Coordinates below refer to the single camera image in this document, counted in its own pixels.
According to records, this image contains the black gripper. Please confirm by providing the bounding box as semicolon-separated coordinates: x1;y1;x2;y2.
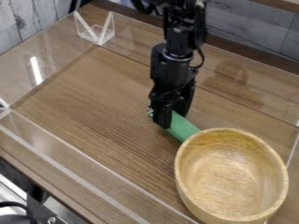
148;43;196;129

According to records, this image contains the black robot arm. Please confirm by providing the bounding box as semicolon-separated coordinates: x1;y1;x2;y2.
130;0;208;129

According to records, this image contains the green rectangular block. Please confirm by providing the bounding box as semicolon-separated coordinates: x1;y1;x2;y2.
162;111;201;143

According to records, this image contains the black cable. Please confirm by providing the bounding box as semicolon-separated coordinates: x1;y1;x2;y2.
0;200;38;224

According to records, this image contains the black metal bracket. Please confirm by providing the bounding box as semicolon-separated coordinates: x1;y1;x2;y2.
26;195;60;224

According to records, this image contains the clear acrylic tray wall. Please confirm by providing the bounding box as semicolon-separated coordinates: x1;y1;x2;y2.
0;4;299;224

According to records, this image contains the wooden bowl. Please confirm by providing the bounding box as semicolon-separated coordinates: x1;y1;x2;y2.
173;128;288;224

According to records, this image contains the clear acrylic corner bracket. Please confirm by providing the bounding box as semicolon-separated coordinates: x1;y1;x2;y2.
73;11;114;46

